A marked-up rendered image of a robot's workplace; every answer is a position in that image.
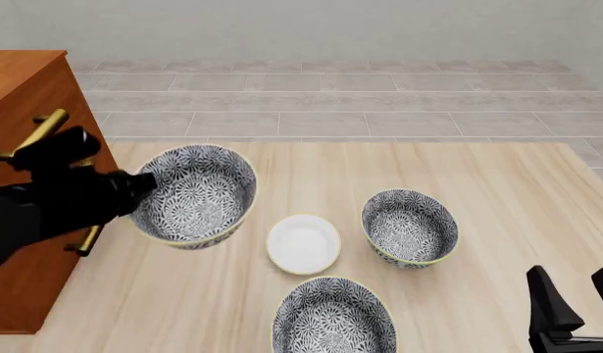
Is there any black patterned bowl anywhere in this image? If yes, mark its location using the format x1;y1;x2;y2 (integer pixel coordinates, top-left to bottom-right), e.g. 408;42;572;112
128;143;259;252
271;276;400;353
360;187;461;271

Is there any small white plate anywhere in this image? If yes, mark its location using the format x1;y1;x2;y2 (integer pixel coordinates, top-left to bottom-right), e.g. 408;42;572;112
266;213;342;277

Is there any wooden cabinet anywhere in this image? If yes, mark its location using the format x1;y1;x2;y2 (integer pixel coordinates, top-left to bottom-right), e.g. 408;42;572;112
0;50;120;336

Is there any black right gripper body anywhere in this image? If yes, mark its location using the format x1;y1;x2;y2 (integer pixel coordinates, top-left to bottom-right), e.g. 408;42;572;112
528;326;603;353

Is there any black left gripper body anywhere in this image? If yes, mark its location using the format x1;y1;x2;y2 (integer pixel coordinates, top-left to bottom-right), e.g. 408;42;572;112
95;169;140;224

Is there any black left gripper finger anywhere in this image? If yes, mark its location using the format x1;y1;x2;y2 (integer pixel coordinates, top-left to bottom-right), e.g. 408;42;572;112
129;171;158;194

